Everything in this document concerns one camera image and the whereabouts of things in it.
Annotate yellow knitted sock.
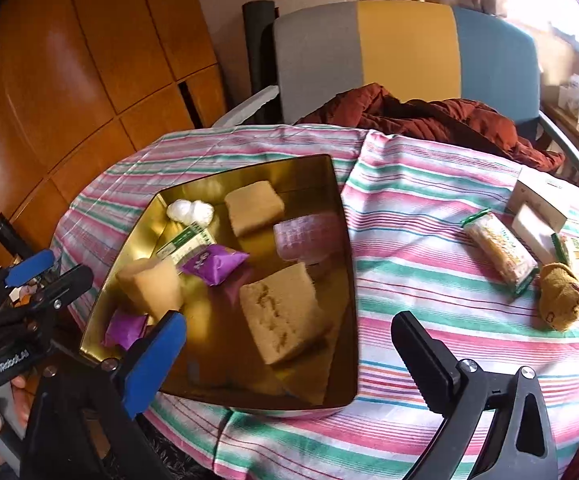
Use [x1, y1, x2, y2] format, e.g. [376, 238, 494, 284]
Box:
[539, 262, 579, 333]

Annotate small cracker snack packet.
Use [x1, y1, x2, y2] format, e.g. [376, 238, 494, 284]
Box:
[551, 233, 579, 276]

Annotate purple sachet near edge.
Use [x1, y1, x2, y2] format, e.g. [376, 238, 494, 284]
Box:
[102, 309, 148, 351]

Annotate small yellow sponge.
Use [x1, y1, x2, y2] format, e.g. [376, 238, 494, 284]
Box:
[116, 257, 184, 321]

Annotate striped pink green tablecloth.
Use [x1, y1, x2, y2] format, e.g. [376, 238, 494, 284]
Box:
[52, 126, 579, 479]

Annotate green white small box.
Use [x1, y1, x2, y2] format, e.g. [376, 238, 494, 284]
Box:
[155, 222, 216, 266]

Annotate purple sachet packet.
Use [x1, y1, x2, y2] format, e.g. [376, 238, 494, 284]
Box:
[177, 244, 250, 286]

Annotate large cracker snack packet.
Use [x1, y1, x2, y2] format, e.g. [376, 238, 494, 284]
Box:
[461, 209, 538, 297]

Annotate white cotton ball bag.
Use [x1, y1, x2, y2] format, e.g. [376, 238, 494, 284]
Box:
[166, 200, 214, 228]

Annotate large yellow sponge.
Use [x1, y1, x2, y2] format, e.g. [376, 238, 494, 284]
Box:
[239, 262, 332, 365]

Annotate gold metal tray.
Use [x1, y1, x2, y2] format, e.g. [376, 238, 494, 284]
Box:
[80, 154, 359, 417]

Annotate white cardboard box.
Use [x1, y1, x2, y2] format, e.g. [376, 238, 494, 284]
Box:
[506, 174, 567, 264]

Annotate wooden wardrobe panels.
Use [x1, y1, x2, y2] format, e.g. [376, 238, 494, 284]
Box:
[0, 0, 227, 266]

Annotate yellow sponge block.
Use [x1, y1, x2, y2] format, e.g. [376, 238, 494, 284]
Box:
[224, 180, 285, 237]

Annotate rust red jacket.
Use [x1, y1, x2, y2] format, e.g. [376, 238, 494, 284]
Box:
[299, 84, 566, 172]

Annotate grey yellow blue armchair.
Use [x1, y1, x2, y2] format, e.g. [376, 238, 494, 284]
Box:
[215, 0, 579, 172]

